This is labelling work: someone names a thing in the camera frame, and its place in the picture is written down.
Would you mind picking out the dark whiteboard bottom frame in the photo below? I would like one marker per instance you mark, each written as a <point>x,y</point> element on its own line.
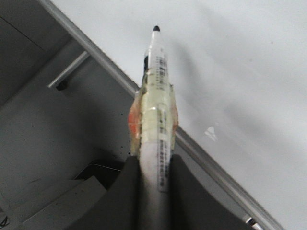
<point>115,67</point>

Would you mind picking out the white taped whiteboard marker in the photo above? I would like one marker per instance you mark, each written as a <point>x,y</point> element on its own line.
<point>152,121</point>

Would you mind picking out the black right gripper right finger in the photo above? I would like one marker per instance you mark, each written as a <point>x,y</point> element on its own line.
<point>193,207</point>

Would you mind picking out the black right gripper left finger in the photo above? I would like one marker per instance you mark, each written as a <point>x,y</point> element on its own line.
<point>118,207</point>

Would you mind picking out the white whiteboard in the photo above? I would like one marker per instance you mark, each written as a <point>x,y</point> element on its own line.
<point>239,69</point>

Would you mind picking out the silver metal rod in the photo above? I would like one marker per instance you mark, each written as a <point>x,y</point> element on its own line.
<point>60,82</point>

